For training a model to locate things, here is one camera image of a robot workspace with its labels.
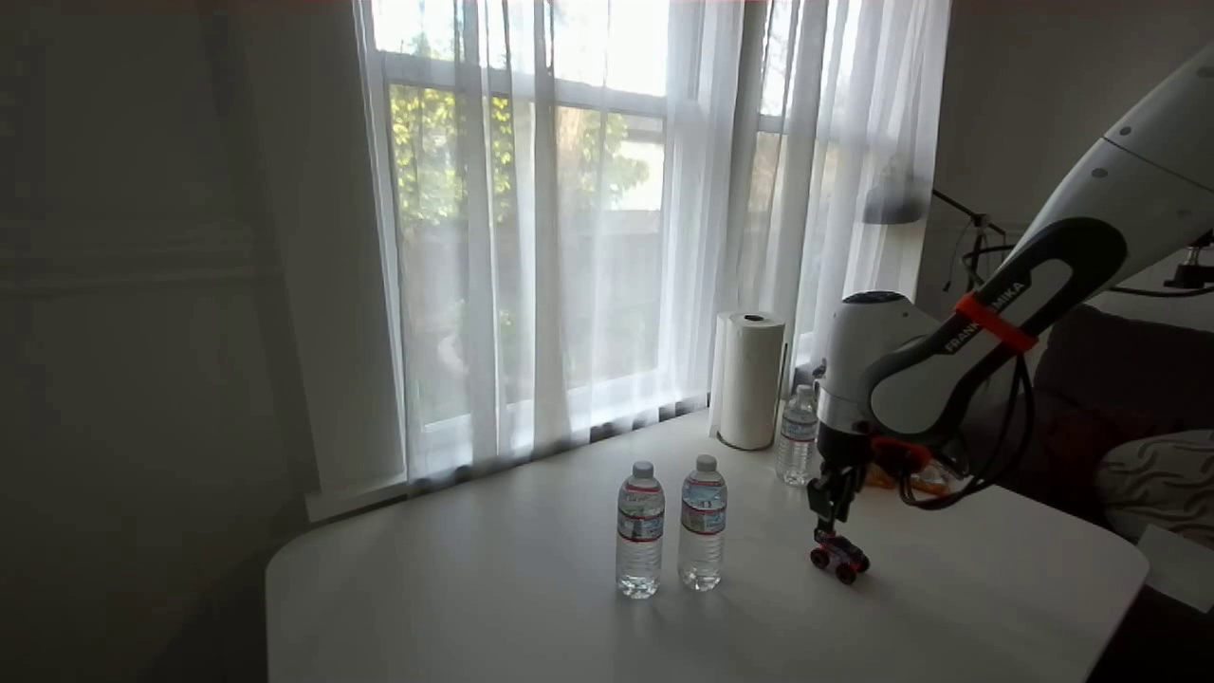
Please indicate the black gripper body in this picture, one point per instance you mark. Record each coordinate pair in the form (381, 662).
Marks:
(842, 458)

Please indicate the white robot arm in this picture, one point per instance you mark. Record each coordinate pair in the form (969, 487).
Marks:
(1141, 177)

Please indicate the clear plastic water bottle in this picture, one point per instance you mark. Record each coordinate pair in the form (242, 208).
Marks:
(640, 531)
(799, 439)
(703, 526)

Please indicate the orange snack bag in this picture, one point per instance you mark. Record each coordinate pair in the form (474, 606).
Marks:
(938, 478)

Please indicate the white paper towel roll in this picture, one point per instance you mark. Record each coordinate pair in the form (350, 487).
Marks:
(749, 381)

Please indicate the black tripod stand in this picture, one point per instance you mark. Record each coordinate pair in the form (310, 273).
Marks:
(978, 242)

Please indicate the dark sofa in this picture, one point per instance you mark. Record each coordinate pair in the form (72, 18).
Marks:
(1114, 381)

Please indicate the white patterned pillow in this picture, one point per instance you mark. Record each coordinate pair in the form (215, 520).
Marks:
(1164, 487)

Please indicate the sheer white curtain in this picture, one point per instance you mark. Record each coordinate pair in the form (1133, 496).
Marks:
(594, 230)

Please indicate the window with white frame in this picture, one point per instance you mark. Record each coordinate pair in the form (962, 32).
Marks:
(505, 192)

